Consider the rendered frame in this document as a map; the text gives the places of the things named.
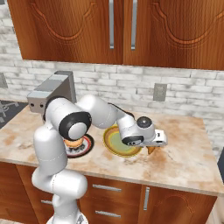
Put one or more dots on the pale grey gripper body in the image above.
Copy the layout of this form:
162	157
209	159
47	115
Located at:
157	142

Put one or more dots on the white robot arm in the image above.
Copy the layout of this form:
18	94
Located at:
49	145

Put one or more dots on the brown croissant pastry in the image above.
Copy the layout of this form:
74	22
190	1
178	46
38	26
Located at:
151	150

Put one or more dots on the yellow and green plate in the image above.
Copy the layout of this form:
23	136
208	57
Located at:
116	144

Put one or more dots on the wooden drawer front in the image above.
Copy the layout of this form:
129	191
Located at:
128	192
128	214
43	211

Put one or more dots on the wooden base cupboard door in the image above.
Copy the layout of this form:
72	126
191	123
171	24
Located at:
13	192
178	207

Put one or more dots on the black red white plate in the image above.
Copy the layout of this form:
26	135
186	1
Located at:
86	145

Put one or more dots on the orange round pastry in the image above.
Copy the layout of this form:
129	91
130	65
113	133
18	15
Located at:
73	143

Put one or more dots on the grey metal box appliance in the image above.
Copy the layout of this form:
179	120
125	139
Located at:
55	84

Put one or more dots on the black hob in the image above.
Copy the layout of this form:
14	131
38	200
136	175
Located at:
10	112

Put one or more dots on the grey wall socket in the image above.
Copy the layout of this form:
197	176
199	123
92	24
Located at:
3	80
160	92

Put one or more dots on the wooden wall cupboard door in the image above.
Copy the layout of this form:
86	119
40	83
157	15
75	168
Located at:
180	32
67	29

